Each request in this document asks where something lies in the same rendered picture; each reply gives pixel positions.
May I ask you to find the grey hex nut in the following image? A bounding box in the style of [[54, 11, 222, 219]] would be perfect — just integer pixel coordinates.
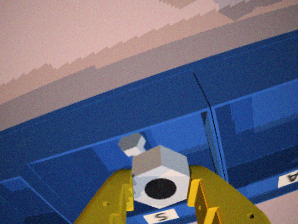
[[131, 145, 190, 209]]

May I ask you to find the blue bin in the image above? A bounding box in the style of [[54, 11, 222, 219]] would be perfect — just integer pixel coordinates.
[[0, 30, 298, 224]]

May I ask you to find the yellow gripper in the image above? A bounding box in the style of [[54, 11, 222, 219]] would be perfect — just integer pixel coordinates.
[[74, 165, 271, 224]]

